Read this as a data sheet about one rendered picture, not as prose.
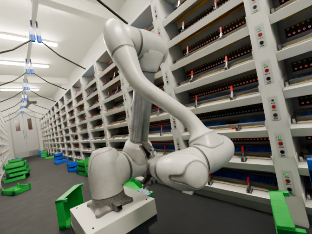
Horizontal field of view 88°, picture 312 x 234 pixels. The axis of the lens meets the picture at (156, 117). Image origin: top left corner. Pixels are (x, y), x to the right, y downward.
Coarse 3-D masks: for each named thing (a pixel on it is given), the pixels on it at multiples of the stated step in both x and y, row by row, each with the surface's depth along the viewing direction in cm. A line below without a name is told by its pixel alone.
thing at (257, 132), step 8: (256, 112) 105; (208, 120) 131; (184, 128) 135; (248, 128) 97; (256, 128) 93; (264, 128) 89; (184, 136) 130; (232, 136) 102; (240, 136) 98; (248, 136) 95; (256, 136) 92; (264, 136) 89
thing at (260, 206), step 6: (156, 180) 168; (198, 192) 130; (204, 192) 126; (210, 192) 122; (216, 198) 118; (222, 198) 115; (228, 198) 111; (234, 198) 108; (240, 198) 105; (240, 204) 106; (246, 204) 103; (252, 204) 100; (258, 204) 98; (264, 204) 95; (264, 210) 96; (270, 210) 93
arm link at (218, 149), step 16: (128, 48) 59; (128, 64) 58; (128, 80) 58; (144, 80) 57; (144, 96) 58; (160, 96) 57; (176, 112) 58; (192, 112) 59; (192, 128) 57; (192, 144) 55; (208, 144) 51; (224, 144) 53; (208, 160) 49; (224, 160) 52
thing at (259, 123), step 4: (228, 124) 108; (232, 124) 105; (236, 124) 103; (240, 124) 101; (244, 124) 99; (248, 124) 98; (252, 124) 96; (256, 124) 95; (260, 124) 93; (264, 124) 92; (208, 128) 118; (212, 128) 116; (216, 128) 113; (220, 128) 112
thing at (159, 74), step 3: (159, 69) 167; (156, 72) 154; (159, 72) 143; (156, 75) 147; (159, 75) 145; (156, 78) 165; (126, 84) 187; (129, 84) 189; (126, 87) 186; (129, 87) 181; (129, 90) 183
